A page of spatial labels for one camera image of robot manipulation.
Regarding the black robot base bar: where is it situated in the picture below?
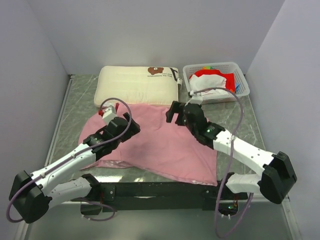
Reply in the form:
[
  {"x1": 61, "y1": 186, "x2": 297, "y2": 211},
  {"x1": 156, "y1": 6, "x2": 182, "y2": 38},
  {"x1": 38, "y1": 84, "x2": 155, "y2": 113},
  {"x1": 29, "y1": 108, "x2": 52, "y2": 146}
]
[{"x1": 69, "y1": 173, "x2": 248, "y2": 216}]

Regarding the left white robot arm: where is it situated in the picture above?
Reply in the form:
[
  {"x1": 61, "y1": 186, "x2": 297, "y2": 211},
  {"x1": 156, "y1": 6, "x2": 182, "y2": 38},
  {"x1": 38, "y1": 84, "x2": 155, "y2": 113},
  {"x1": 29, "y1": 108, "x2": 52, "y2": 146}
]
[{"x1": 6, "y1": 112, "x2": 141, "y2": 224}]

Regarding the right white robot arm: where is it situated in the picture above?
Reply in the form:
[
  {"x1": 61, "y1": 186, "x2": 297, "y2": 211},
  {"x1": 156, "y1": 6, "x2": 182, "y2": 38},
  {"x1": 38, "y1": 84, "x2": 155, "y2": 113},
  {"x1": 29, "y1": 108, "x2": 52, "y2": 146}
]
[{"x1": 165, "y1": 101, "x2": 297, "y2": 204}]

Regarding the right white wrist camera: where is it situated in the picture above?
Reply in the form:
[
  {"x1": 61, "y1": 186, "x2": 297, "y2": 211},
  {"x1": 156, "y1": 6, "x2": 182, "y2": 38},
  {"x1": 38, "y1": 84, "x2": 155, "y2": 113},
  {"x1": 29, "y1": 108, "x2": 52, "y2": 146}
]
[{"x1": 185, "y1": 90, "x2": 203, "y2": 105}]

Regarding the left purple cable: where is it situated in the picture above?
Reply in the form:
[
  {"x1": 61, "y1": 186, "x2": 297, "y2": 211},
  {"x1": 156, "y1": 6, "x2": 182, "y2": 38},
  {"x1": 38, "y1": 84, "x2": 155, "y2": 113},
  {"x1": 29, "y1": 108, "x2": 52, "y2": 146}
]
[{"x1": 5, "y1": 97, "x2": 132, "y2": 223}]

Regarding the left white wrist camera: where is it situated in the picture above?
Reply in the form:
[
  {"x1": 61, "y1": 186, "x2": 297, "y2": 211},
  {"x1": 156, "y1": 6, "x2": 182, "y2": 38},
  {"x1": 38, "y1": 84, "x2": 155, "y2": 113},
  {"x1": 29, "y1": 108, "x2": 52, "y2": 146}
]
[{"x1": 98, "y1": 102, "x2": 119, "y2": 125}]

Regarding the cream pillow with bear print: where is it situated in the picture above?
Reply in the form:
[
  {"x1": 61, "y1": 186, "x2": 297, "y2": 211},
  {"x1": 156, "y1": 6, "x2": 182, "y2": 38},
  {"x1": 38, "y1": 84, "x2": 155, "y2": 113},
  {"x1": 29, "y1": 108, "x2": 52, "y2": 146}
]
[{"x1": 93, "y1": 66, "x2": 182, "y2": 107}]

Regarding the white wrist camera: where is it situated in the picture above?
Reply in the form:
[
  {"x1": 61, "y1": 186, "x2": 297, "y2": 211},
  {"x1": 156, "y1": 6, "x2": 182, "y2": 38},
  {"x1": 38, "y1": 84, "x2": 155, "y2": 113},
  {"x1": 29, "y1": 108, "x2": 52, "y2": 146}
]
[
  {"x1": 185, "y1": 90, "x2": 203, "y2": 105},
  {"x1": 98, "y1": 102, "x2": 119, "y2": 125}
]

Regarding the red and white cloth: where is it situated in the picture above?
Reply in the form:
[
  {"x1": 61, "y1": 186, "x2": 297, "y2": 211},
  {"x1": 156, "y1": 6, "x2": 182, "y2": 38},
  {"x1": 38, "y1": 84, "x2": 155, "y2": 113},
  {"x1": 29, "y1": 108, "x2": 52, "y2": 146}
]
[{"x1": 189, "y1": 69, "x2": 236, "y2": 100}]

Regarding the pink pillowcase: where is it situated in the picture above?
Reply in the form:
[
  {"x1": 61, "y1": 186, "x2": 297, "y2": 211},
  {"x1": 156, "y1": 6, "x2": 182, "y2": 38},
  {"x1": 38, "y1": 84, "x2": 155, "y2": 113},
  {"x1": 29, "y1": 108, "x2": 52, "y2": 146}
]
[{"x1": 87, "y1": 103, "x2": 218, "y2": 186}]

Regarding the white plastic basket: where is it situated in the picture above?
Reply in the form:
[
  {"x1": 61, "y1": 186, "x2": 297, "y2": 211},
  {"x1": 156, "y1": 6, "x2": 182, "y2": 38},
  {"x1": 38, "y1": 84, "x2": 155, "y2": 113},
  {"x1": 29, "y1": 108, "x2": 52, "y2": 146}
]
[{"x1": 182, "y1": 62, "x2": 250, "y2": 104}]

